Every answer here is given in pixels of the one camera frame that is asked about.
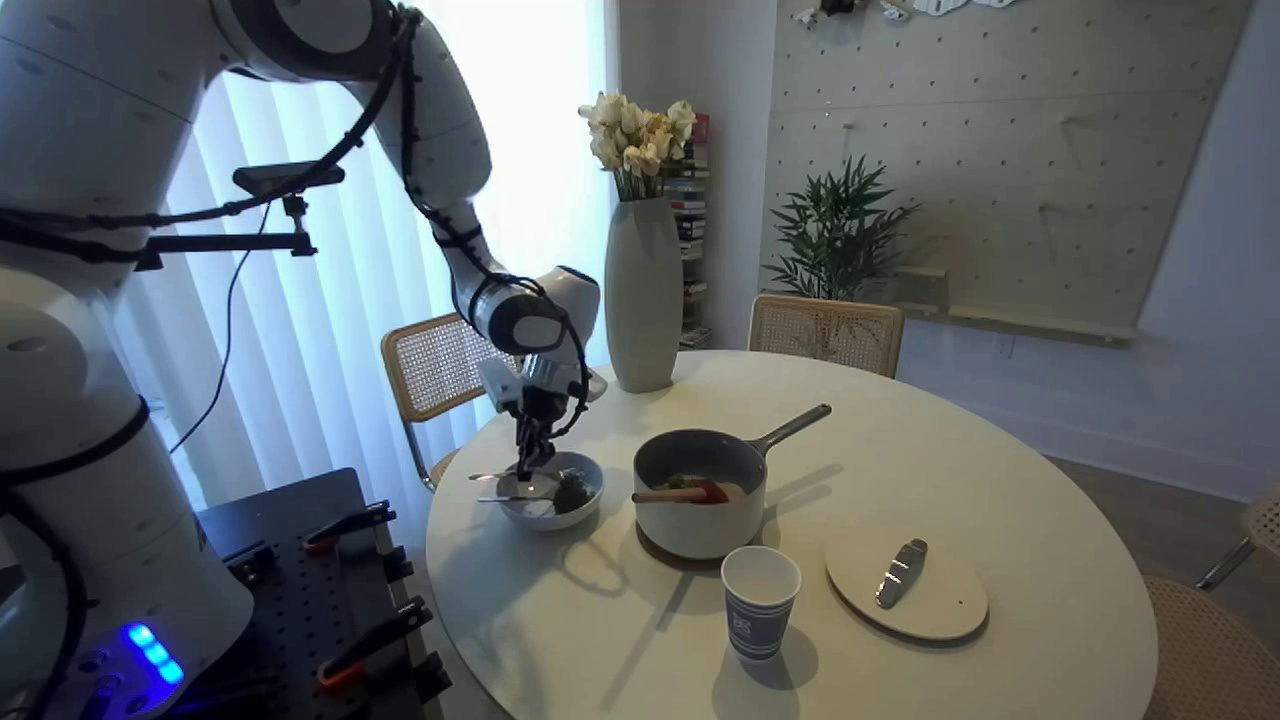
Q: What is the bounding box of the wooden spatula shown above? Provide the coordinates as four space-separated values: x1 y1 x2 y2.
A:
632 480 728 503

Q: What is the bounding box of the blue and white paper cup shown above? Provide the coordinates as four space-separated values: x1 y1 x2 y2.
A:
721 545 805 660

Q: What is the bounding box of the rattan dining chair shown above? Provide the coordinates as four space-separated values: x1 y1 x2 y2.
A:
749 290 905 377

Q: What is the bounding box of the black camera on mount arm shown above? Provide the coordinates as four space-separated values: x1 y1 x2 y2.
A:
94 154 349 280

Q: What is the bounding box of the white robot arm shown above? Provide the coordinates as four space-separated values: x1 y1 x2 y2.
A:
0 0 597 720

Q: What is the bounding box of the green broccoli floret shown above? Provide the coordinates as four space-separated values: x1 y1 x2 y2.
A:
554 476 594 511

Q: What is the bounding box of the white ceramic bowl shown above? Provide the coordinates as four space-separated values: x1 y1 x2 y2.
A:
495 452 603 530

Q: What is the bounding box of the potted green plant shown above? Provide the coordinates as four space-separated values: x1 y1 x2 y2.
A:
770 159 912 301

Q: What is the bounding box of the cream flower bouquet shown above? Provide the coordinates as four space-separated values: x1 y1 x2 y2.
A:
578 90 698 201

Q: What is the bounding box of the white saucepan with handle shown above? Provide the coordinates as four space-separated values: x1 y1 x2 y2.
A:
632 402 829 560

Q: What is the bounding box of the silver metal spoon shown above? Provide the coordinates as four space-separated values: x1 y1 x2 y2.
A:
475 491 545 503

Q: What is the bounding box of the tall white ribbed vase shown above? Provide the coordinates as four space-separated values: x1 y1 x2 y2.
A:
603 197 685 392

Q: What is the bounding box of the round pot lid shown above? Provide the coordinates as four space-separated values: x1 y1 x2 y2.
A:
825 535 992 645

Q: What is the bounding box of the black equipment cart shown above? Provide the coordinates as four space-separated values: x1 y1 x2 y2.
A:
165 469 452 720

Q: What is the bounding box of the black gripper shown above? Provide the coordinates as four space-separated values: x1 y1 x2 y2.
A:
518 388 567 480

